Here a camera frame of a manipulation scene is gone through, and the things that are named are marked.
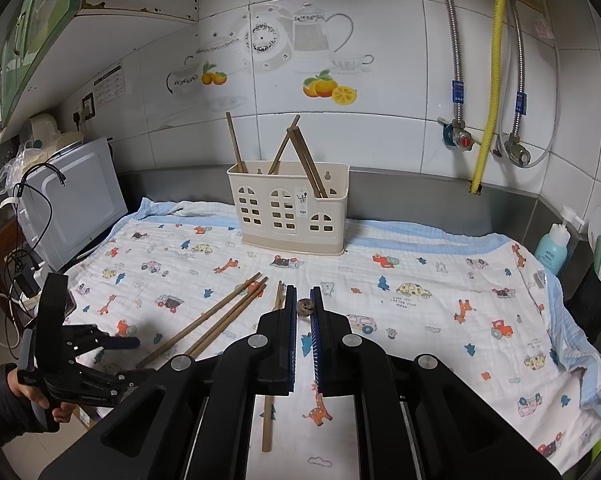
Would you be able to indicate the green wall cabinet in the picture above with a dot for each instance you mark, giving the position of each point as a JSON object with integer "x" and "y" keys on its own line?
{"x": 30, "y": 25}

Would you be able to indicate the metal angle valve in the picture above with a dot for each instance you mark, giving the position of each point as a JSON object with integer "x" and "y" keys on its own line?
{"x": 516, "y": 154}

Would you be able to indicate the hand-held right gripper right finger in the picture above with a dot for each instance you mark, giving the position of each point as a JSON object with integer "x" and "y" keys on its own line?
{"x": 314, "y": 355}

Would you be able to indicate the black power adapter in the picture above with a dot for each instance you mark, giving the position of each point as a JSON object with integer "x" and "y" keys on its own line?
{"x": 29, "y": 280}

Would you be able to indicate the brown wooden chopstick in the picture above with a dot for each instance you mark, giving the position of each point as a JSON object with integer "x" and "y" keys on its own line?
{"x": 235, "y": 142}
{"x": 228, "y": 314}
{"x": 309, "y": 160}
{"x": 198, "y": 320}
{"x": 302, "y": 160}
{"x": 235, "y": 317}
{"x": 284, "y": 145}
{"x": 267, "y": 425}

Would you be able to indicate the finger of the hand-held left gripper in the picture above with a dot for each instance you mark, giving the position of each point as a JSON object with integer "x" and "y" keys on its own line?
{"x": 123, "y": 343}
{"x": 140, "y": 374}

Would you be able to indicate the small wall label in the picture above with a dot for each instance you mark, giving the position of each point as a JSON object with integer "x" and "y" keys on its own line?
{"x": 543, "y": 25}

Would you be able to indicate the blue pump bottle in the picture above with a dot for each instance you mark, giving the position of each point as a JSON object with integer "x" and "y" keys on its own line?
{"x": 554, "y": 250}

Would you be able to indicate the black wall socket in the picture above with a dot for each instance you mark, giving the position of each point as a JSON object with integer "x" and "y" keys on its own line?
{"x": 88, "y": 105}

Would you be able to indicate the cartoon printed blanket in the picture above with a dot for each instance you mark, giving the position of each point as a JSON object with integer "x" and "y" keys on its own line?
{"x": 430, "y": 320}

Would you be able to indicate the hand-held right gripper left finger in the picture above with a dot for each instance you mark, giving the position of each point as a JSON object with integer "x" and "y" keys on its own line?
{"x": 293, "y": 355}

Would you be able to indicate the person's left forearm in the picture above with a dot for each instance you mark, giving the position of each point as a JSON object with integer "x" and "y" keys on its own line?
{"x": 0, "y": 405}

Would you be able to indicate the person's left hand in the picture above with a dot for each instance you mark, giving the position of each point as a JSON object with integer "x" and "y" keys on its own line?
{"x": 60, "y": 414}

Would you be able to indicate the white wall notice sticker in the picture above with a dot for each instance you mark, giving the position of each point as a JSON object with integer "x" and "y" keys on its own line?
{"x": 109, "y": 84}

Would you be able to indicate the white electric kettle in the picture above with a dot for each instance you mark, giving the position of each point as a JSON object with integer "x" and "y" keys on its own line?
{"x": 43, "y": 127}

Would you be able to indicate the cream plastic utensil holder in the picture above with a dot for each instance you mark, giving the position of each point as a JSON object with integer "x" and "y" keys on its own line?
{"x": 280, "y": 210}

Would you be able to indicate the clear plastic bag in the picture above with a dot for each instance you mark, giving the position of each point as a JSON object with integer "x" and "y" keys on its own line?
{"x": 13, "y": 167}

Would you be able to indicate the white power strip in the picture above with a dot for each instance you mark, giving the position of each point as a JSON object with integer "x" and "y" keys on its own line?
{"x": 28, "y": 305}

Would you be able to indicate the black utensil pot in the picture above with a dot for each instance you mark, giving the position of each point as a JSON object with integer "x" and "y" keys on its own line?
{"x": 595, "y": 305}

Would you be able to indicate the white microwave oven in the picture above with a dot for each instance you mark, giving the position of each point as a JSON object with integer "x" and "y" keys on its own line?
{"x": 75, "y": 200}

